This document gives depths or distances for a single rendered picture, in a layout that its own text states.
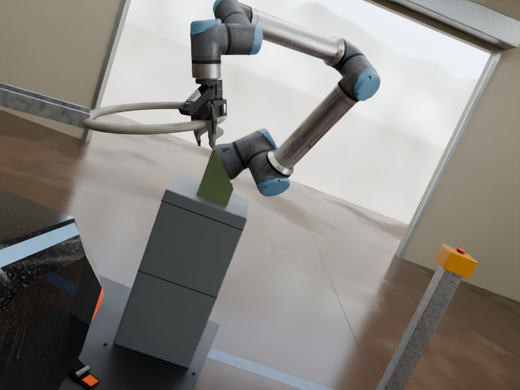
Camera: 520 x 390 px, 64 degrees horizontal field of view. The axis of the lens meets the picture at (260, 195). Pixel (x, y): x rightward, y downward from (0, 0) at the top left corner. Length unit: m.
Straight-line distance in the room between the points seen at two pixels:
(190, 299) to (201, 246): 0.28
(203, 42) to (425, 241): 5.73
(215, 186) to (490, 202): 5.40
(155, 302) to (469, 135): 5.31
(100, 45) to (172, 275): 4.62
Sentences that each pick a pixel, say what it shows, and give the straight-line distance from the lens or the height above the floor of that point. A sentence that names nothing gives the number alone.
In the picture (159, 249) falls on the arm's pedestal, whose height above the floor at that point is 0.56.
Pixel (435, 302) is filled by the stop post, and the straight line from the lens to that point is 1.98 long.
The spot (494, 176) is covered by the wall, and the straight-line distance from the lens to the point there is 6.83.
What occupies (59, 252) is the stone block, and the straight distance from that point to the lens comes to 1.29.
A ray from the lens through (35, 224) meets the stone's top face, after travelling 1.30.
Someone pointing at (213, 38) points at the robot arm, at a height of 1.48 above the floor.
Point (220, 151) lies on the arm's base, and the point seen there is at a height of 1.08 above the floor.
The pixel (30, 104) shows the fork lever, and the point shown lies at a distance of 1.43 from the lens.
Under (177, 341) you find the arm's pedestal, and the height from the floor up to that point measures 0.14.
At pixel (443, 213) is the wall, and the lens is 6.63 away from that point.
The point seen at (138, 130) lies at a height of 1.16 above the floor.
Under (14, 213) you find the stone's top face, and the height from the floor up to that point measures 0.83.
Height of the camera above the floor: 1.36
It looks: 12 degrees down
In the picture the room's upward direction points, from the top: 21 degrees clockwise
